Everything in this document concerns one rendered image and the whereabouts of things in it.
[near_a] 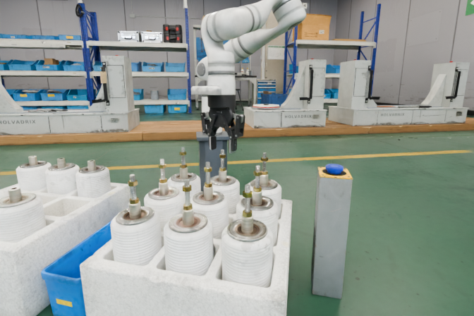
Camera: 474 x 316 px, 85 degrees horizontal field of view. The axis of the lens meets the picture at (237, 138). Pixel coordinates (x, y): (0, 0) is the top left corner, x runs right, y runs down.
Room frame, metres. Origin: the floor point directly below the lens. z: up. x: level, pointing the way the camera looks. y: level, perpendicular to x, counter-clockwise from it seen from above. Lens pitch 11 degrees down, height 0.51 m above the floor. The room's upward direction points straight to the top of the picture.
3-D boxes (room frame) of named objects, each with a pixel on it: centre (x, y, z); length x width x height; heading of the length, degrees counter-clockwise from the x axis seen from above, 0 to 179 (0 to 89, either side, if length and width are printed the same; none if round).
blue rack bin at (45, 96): (5.03, 3.44, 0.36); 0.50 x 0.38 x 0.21; 10
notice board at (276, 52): (7.00, -1.03, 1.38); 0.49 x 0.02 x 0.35; 99
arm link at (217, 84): (0.68, 0.05, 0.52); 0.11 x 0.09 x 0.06; 144
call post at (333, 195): (0.59, -0.23, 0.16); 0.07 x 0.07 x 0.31; 77
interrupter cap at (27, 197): (0.57, 0.52, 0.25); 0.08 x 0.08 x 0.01
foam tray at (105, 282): (0.58, 0.07, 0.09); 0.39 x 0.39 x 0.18; 77
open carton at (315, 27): (5.88, -1.55, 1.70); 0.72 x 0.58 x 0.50; 103
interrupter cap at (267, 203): (0.55, -0.05, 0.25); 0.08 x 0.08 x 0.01
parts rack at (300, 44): (5.96, -2.03, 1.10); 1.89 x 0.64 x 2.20; 99
